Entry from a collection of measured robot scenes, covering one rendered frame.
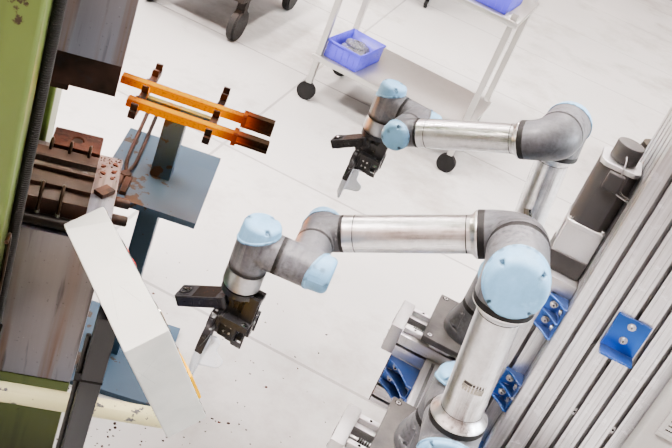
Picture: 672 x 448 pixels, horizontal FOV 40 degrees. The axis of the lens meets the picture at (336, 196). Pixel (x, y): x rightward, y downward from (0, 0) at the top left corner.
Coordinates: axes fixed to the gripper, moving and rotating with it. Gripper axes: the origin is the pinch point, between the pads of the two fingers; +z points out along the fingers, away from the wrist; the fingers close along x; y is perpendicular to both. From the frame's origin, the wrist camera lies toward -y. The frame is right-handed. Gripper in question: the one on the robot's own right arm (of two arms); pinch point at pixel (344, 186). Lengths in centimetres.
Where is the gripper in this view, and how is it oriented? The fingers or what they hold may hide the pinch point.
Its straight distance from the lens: 263.6
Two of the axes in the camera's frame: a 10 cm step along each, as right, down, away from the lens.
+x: 3.3, -3.9, 8.6
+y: 8.9, 4.4, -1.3
